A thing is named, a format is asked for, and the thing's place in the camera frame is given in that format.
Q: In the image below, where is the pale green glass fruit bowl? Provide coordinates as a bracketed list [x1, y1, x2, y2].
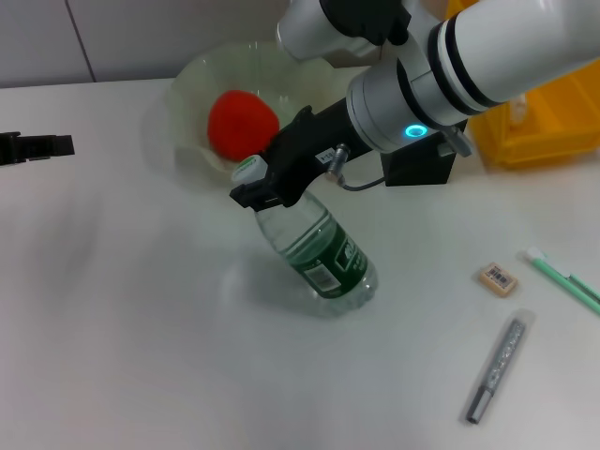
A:
[167, 40, 351, 188]

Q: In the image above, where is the green pen white tip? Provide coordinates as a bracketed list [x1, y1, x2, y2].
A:
[518, 247, 600, 316]

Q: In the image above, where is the orange-red round fruit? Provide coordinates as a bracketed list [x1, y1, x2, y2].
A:
[207, 89, 281, 163]

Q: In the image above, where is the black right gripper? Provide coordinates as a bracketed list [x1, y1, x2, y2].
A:
[229, 97, 374, 211]

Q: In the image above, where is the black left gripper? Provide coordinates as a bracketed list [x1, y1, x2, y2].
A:
[0, 130, 76, 166]

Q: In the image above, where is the black mesh pen holder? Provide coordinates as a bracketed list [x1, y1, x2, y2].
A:
[380, 119, 470, 188]

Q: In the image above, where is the yellow plastic bin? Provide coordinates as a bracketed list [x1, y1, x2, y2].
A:
[444, 0, 600, 170]

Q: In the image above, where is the beige eraser with barcode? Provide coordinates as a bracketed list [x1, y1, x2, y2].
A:
[478, 262, 520, 297]

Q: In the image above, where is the clear water bottle green label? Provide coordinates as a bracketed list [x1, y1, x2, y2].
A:
[229, 154, 379, 319]

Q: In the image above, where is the right arm grey connector cable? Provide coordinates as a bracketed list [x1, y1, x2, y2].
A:
[322, 128, 473, 191]

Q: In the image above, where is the grey pen in clear sleeve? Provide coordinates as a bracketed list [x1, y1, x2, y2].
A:
[465, 308, 537, 426]

